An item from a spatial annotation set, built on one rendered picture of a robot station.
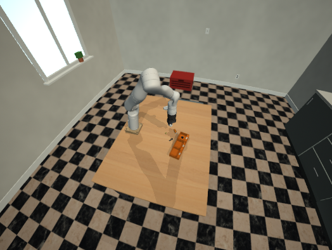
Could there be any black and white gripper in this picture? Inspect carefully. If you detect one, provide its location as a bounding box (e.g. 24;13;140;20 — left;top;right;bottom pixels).
163;106;177;126

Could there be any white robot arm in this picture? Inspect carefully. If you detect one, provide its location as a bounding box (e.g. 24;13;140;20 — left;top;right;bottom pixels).
124;68;180;130

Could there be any orange rack of three bins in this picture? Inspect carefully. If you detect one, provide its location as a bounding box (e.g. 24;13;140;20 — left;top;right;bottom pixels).
169;132;189;160

